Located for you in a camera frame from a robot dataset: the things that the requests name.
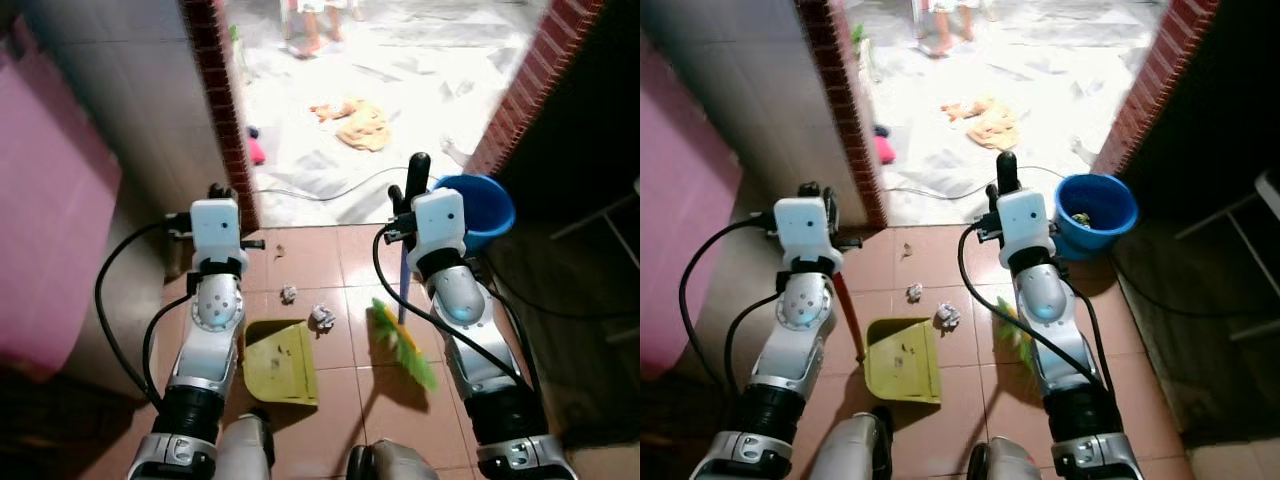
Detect green yellow broom blue handle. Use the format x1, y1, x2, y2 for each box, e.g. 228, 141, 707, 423
367, 245, 440, 392
993, 296, 1038, 374

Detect yellow dustpan with red handle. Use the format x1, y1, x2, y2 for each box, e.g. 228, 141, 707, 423
242, 317, 320, 407
834, 270, 944, 405

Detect orange cloth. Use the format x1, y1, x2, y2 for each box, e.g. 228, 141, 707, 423
939, 96, 1020, 153
309, 97, 392, 153

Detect blue plastic bucket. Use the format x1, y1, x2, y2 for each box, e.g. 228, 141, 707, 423
434, 174, 517, 253
1053, 172, 1140, 262

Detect red brick door pillar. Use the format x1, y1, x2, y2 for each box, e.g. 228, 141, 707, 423
797, 0, 890, 231
179, 0, 263, 234

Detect pink cloth sheet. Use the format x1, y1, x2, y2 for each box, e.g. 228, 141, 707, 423
0, 38, 123, 379
640, 38, 738, 381

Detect person legs and feet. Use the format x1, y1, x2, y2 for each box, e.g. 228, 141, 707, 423
912, 0, 993, 59
281, 0, 363, 59

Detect grey metal rack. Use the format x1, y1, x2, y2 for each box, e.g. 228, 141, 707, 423
1173, 168, 1280, 344
549, 178, 641, 346

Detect robot left leg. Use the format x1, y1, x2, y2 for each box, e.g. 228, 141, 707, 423
213, 407, 277, 480
808, 404, 897, 480

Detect robot leg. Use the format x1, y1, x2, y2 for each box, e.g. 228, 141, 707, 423
345, 438, 442, 480
964, 436, 1043, 480
213, 407, 277, 480
808, 404, 897, 480

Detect robot right leg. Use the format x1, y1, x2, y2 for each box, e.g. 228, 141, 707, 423
964, 436, 1043, 480
345, 438, 442, 480

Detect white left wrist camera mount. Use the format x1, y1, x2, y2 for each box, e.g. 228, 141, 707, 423
774, 197, 832, 264
189, 198, 242, 264

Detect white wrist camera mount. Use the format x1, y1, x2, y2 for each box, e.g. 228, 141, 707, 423
774, 197, 832, 264
997, 188, 1052, 253
189, 198, 242, 264
410, 188, 468, 257

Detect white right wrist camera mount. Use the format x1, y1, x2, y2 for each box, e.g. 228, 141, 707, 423
410, 188, 468, 257
997, 188, 1052, 253

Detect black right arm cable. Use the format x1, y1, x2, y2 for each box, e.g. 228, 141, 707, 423
371, 224, 544, 393
957, 222, 1121, 391

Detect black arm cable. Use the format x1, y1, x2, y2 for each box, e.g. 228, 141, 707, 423
678, 218, 781, 396
957, 222, 1121, 391
371, 224, 544, 393
94, 217, 197, 412

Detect thin black floor cable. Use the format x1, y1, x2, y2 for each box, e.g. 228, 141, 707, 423
254, 164, 413, 203

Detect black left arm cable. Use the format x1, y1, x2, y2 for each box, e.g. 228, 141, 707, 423
94, 217, 197, 412
678, 218, 781, 396

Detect slanted red brick wall edge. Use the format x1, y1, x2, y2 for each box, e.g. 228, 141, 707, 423
464, 0, 608, 178
1091, 0, 1223, 177

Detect black cable beside bucket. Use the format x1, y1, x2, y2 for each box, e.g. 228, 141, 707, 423
480, 258, 641, 323
1108, 254, 1280, 323

